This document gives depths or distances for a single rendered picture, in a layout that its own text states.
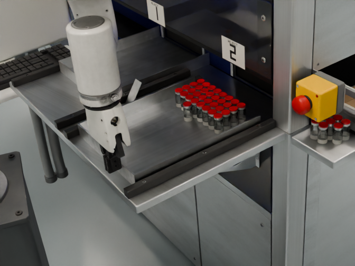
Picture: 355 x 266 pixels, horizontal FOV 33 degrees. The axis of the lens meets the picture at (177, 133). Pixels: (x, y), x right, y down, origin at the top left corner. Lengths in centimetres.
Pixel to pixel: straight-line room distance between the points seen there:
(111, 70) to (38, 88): 60
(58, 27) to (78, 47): 103
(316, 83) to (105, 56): 45
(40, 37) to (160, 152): 89
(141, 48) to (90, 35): 75
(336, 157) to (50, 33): 115
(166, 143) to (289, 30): 38
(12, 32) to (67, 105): 54
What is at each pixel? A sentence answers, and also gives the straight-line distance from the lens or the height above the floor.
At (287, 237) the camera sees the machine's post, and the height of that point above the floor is 56.
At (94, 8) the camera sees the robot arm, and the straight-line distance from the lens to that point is 118.
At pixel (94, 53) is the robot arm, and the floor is 120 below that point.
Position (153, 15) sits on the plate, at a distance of 171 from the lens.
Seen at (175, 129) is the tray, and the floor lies 88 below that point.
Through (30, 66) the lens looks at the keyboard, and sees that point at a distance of 195.
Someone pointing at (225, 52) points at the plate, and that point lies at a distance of 147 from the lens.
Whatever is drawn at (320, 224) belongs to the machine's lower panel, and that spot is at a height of 53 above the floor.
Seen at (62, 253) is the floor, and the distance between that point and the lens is 245.
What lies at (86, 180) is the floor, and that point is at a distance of 278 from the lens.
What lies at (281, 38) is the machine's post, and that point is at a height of 111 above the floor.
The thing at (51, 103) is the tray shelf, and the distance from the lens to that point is 161.
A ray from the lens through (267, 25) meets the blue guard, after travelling 132.
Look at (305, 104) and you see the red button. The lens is 126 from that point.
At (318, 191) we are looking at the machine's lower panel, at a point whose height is 66.
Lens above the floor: 166
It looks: 34 degrees down
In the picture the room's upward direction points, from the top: 6 degrees counter-clockwise
